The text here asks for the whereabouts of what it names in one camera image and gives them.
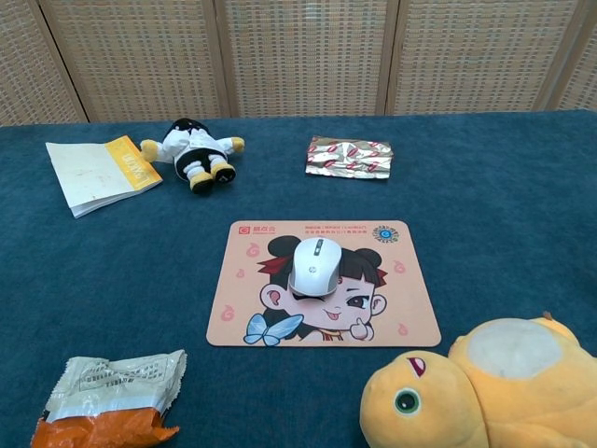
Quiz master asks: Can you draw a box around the white computer mouse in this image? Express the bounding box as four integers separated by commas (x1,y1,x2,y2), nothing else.
287,236,345,301

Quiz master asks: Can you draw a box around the pink cartoon girl mouse pad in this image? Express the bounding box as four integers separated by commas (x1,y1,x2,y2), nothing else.
205,219,442,349

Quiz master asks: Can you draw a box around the silver red foil snack packet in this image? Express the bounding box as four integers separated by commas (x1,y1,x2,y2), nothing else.
305,135,396,185

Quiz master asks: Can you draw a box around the black-headed plush doll white coat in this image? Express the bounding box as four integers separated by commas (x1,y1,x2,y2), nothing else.
139,118,246,196

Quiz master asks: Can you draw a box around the woven wooden folding screen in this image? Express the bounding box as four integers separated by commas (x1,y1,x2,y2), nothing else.
0,0,597,126

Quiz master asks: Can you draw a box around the blue carpet table cover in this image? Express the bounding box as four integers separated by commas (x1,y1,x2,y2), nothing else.
0,108,597,448

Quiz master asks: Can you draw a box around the white yellow booklet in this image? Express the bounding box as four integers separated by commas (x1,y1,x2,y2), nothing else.
45,134,164,219

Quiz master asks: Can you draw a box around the white orange snack wrapper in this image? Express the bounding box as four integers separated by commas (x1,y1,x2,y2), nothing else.
30,348,188,448

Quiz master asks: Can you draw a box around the yellow plush dinosaur toy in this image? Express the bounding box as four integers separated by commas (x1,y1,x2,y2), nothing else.
358,311,597,448

